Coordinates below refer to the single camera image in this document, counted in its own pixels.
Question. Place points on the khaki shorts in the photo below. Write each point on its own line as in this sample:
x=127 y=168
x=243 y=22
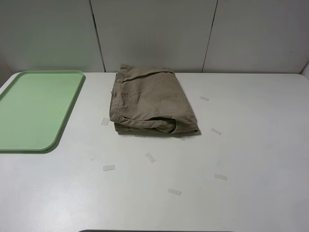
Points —
x=150 y=99

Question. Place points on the light green plastic tray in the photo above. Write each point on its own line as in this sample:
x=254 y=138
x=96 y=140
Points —
x=34 y=108

